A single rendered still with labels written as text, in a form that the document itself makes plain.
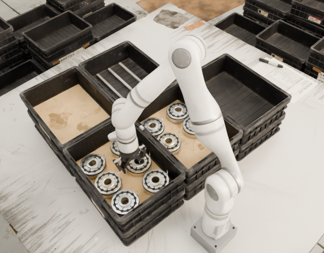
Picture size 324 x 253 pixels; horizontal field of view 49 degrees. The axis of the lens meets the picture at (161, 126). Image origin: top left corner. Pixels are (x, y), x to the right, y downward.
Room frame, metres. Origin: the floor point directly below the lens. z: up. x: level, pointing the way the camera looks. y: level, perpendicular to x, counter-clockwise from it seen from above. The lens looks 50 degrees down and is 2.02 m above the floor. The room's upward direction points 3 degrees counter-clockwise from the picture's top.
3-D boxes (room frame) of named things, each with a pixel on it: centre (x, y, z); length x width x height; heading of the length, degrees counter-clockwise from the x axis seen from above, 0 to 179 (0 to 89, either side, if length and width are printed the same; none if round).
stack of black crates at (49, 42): (2.14, 0.69, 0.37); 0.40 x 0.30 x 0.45; 131
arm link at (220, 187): (0.56, -0.18, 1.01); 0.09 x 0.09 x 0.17; 31
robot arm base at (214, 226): (0.56, -0.18, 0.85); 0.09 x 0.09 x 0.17; 34
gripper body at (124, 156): (0.79, 0.13, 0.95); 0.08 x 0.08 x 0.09
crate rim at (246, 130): (1.12, -0.33, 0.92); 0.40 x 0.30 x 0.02; 36
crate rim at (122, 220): (0.76, 0.15, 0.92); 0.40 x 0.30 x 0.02; 36
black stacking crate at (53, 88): (1.08, 0.39, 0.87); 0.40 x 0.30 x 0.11; 36
